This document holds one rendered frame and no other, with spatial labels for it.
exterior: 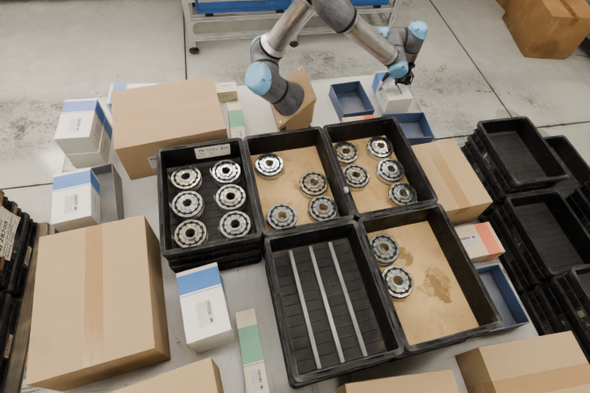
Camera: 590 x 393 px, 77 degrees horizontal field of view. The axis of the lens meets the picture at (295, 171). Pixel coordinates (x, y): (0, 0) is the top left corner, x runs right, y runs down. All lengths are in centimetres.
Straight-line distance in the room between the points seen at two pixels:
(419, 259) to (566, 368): 47
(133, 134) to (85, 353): 72
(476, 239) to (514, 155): 86
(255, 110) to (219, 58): 147
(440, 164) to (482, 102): 182
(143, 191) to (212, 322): 65
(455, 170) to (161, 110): 115
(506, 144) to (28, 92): 313
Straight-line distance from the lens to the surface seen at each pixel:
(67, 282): 125
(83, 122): 160
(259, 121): 171
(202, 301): 114
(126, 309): 116
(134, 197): 155
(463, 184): 150
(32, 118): 308
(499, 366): 128
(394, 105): 178
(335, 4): 126
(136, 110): 155
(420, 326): 124
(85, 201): 143
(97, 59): 338
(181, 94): 157
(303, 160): 141
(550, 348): 138
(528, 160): 230
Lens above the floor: 196
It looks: 55 degrees down
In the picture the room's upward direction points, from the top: 7 degrees clockwise
